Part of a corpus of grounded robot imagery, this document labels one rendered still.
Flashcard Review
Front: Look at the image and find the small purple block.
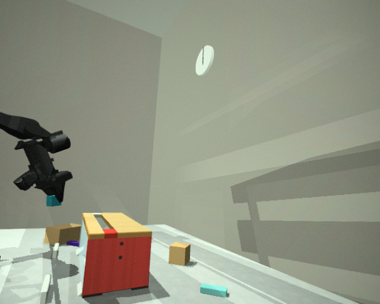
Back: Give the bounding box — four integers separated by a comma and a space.
66, 241, 79, 247

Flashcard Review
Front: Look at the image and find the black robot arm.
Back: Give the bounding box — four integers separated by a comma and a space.
0, 112, 71, 191

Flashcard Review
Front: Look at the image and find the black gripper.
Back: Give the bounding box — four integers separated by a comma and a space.
28, 156, 73, 203

